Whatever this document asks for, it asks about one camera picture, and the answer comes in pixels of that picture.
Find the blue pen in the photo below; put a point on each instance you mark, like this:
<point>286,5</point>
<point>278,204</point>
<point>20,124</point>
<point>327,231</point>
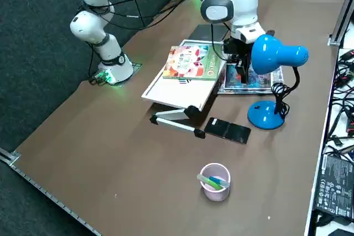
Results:
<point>214,178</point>

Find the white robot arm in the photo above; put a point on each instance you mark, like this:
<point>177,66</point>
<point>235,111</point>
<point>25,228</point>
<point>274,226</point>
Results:
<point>91,26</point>

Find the black power adapter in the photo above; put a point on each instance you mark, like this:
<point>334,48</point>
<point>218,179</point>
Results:
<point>334,186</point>

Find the blue desk lamp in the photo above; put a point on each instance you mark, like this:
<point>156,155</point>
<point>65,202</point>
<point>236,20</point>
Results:
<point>265,53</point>

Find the white book stand aluminium legs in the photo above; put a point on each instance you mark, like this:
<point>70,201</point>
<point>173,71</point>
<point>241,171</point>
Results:
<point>177,92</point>

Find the blue colourful magazine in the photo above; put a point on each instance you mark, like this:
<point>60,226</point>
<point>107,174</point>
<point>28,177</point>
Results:
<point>231,79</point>

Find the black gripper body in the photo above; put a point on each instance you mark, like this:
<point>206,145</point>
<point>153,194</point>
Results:
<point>242,52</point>

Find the black folding smartphone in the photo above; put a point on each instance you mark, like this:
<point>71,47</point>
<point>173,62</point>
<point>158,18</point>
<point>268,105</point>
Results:
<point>221,128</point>

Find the green covered book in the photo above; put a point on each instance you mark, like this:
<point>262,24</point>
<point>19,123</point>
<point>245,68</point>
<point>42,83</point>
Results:
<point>185,64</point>

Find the green highlighter pen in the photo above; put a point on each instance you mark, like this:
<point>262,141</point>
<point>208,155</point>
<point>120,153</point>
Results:
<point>214,184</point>

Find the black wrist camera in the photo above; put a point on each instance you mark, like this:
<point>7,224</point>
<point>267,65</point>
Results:
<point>228,47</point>

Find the aluminium profile post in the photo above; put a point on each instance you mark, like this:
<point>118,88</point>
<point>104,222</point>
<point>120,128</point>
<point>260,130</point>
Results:
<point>341,17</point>

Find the metal table edge rail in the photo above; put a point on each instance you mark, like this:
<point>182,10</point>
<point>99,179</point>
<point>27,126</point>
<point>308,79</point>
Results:
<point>12,157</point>

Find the black notebook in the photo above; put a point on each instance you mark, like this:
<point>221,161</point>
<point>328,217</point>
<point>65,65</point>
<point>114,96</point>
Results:
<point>202,32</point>

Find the pink pen cup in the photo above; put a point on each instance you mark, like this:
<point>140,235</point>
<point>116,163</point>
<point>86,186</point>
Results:
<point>215,196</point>

